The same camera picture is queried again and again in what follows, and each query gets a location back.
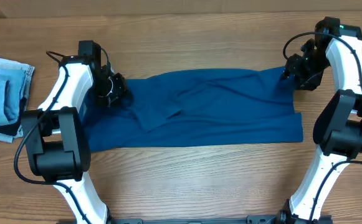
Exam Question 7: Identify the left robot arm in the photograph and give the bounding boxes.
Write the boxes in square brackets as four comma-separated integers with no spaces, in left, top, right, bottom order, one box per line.
[14,40,130,223]

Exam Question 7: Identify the folded light blue jeans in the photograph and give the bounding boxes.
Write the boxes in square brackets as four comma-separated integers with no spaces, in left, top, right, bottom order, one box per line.
[0,58,35,143]

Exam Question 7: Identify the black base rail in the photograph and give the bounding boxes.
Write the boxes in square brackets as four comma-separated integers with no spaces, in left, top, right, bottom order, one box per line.
[55,214,333,224]

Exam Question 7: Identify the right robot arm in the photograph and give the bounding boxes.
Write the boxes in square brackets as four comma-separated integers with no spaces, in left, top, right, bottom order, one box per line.
[266,17,362,223]

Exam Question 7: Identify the folded black garment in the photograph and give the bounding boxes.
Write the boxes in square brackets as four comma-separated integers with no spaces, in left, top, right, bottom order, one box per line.
[0,97,27,139]

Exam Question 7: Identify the dark blue t-shirt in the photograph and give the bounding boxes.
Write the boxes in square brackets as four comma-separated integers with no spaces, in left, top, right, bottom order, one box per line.
[82,67,303,152]

